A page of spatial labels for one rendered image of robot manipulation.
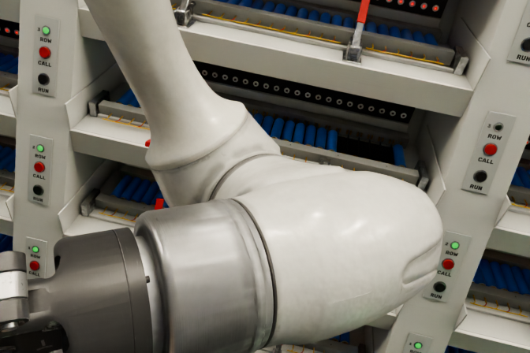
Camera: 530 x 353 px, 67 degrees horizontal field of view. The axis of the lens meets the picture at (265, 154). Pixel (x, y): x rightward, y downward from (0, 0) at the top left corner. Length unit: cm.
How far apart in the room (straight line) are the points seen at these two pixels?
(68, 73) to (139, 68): 41
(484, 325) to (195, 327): 69
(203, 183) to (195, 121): 5
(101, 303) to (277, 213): 10
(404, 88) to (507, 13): 16
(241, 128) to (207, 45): 31
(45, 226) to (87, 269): 63
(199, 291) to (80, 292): 5
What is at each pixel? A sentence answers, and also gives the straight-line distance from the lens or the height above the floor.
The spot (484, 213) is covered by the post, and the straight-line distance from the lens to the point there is 71.
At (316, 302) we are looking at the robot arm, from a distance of 23.
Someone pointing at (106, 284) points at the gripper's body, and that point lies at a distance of 20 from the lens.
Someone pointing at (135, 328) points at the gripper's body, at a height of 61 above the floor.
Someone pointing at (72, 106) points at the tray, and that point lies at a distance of 73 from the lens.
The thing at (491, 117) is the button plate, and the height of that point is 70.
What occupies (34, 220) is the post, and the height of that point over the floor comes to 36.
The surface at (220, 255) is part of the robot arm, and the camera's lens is 20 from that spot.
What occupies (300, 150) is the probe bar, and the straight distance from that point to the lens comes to 67.
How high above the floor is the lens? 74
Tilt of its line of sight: 15 degrees down
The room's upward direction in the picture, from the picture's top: 12 degrees clockwise
